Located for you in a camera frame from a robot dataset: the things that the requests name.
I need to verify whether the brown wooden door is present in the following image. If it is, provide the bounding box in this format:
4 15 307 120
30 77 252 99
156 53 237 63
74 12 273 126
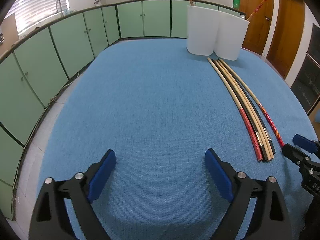
240 0 274 55
267 0 305 78

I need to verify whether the kitchen faucet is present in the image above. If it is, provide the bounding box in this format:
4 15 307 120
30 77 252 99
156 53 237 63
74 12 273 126
55 0 63 17

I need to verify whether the red striped bamboo chopstick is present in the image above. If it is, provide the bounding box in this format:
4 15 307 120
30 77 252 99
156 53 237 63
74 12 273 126
207 57 263 161

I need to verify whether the plain bamboo chopstick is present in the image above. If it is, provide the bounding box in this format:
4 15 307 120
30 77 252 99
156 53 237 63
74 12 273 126
213 60 271 161
213 60 273 161

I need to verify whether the white double utensil holder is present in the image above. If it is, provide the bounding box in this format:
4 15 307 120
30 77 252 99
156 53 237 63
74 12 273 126
187 5 249 61

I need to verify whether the red floral bamboo chopstick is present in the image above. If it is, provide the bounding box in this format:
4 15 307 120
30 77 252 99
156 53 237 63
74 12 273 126
218 59 284 148

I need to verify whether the blue table cloth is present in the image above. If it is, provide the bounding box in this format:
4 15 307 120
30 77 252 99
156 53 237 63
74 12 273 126
39 39 312 239

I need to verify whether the black oven cabinet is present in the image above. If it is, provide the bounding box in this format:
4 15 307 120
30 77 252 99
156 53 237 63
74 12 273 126
291 23 320 115

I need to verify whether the green bottle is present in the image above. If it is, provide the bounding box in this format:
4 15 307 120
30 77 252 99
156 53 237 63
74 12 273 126
233 0 240 10

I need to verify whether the black chopstick silver band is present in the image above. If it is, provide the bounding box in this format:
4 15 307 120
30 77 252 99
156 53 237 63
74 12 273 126
208 58 271 161
217 59 275 159

